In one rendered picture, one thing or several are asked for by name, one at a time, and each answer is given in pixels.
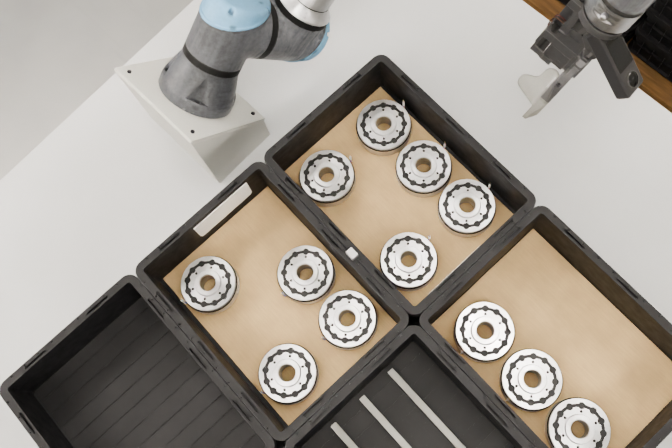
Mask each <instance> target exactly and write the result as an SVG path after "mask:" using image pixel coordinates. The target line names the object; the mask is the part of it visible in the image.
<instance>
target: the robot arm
mask: <svg viewBox="0 0 672 448"><path fill-rule="evenodd" d="M334 1H335V0H202V1H201V3H200V6H199V11H198V13H197V16H196V18H195V20H194V22H193V25H192V27H191V29H190V32H189V34H188V36H187V38H186V41H185V43H184V45H183V47H182V49H181V50H180V51H179V52H178V53H177V54H176V55H175V56H174V57H173V58H172V59H171V60H170V61H169V62H168V63H167V64H166V65H165V67H164V68H163V70H162V72H161V74H160V77H159V80H158V83H159V87H160V90H161V91H162V93H163V94H164V96H165V97H166V98H167V99H168V100H169V101H170V102H171V103H173V104H174V105H175V106H177V107H178V108H180V109H182V110H183V111H185V112H187V113H190V114H192V115H195V116H198V117H202V118H208V119H218V118H223V117H225V116H227V115H228V114H229V113H230V112H231V110H232V108H233V106H234V103H235V100H236V88H237V81H238V75H239V73H240V71H241V69H242V67H243V65H244V63H245V61H246V59H265V60H279V61H285V62H300V61H308V60H311V59H313V58H315V57H316V56H317V55H318V54H319V53H320V52H321V51H322V50H323V49H324V47H325V45H326V43H327V41H328V38H329V37H328V36H327V33H328V32H330V22H329V21H330V18H331V15H330V10H329V8H330V6H331V5H332V4H333V2H334ZM655 1H656V0H570V1H569V2H568V4H567V5H566V6H565V8H564V9H563V10H562V11H561V12H560V14H556V15H555V16H554V17H553V18H552V19H551V20H550V21H549V22H548V24H547V27H546V28H545V29H544V30H543V31H542V33H541V34H540V35H539V36H538V37H537V39H536V40H535V43H534V44H533V45H532V46H531V47H530V49H531V50H532V51H533V52H535V53H536V54H537V55H538V56H539V58H540V59H542V60H543V61H544V62H545V63H546V64H548V65H549V64H550V63H552V64H554V65H555V66H556V67H557V68H558V69H560V70H561V69H563V70H564V71H563V72H562V73H561V74H560V75H559V72H558V71H557V70H556V69H554V68H548V69H546V70H545V71H544V72H543V73H542V74H541V75H540V76H533V75H529V74H523V75H521V76H520V77H519V79H518V85H519V87H520V88H521V90H522V91H523V93H524V94H525V95H526V97H527V98H528V100H529V101H530V103H531V105H532V106H531V107H530V108H529V109H528V110H527V112H526V113H525V114H524V115H523V116H522V117H524V118H525V119H526V118H529V117H532V116H535V115H537V114H538V113H539V112H540V111H541V110H542V109H543V108H544V107H545V106H546V105H547V104H548V103H549V102H550V101H551V100H552V99H553V98H554V97H555V96H556V95H557V94H558V93H559V91H560V90H561V89H562V88H563V87H564V86H565V85H566V84H567V83H568V82H569V81H570V80H571V78H572V77H573V78H575V77H576V76H577V75H578V74H579V73H580V72H581V71H582V70H583V69H584V68H585V67H586V66H587V65H588V64H589V63H590V62H591V60H593V59H597V61H598V63H599V65H600V67H601V69H602V71H603V73H604V75H605V77H606V79H607V81H608V83H609V85H610V87H611V89H612V91H613V93H614V95H615V97H616V98H617V99H628V98H630V97H631V96H632V94H633V93H634V92H635V91H636V90H637V88H638V87H639V86H640V85H641V84H642V82H643V78H642V76H641V74H640V72H639V69H638V67H637V65H636V63H635V61H634V59H633V57H632V55H631V53H630V51H629V48H628V46H627V44H626V42H625V40H624V38H623V36H622V33H623V32H625V31H627V30H628V29H629V28H630V27H631V26H632V25H633V24H634V23H635V22H636V21H637V20H638V19H639V18H640V17H641V16H642V15H643V14H644V13H645V11H646V10H647V9H648V8H649V7H650V6H651V5H652V4H653V3H654V2H655ZM551 21H552V22H551ZM550 43H551V44H550ZM549 44H550V45H549ZM546 48H547V49H546ZM545 49H546V50H545ZM555 77H556V79H555V80H554V81H553V82H552V84H551V85H550V86H549V87H548V88H546V86H547V85H548V84H549V83H550V82H551V81H552V80H553V79H554V78H555Z"/></svg>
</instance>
